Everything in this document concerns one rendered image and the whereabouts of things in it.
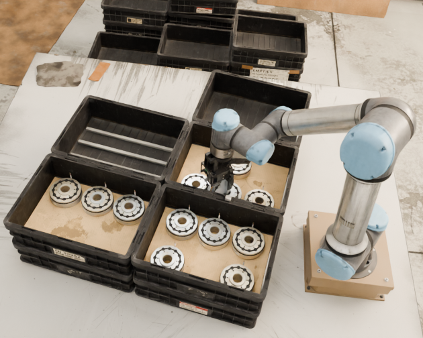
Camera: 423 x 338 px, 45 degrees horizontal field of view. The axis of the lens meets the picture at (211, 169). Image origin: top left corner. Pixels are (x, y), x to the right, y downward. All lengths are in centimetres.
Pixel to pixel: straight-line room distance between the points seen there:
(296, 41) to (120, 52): 105
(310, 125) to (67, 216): 82
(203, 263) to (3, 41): 263
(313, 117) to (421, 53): 274
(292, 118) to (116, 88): 105
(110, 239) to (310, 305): 68
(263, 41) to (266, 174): 130
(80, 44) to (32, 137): 168
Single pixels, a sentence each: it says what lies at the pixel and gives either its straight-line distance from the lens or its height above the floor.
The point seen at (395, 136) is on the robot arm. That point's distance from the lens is 119.
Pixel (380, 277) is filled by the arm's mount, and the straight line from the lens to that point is 173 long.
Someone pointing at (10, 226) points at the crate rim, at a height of 93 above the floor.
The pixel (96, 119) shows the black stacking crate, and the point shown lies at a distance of 199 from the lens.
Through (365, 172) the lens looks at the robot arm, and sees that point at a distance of 119.
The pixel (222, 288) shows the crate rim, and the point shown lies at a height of 93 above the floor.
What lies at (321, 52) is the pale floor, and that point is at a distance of 382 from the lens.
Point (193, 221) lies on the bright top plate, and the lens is 163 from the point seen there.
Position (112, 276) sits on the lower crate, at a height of 80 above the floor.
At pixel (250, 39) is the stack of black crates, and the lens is 298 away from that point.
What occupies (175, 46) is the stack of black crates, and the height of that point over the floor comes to 38.
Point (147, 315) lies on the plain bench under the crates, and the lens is 166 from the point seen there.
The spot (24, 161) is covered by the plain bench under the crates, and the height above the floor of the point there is 70.
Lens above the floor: 222
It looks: 50 degrees down
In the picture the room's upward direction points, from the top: 6 degrees clockwise
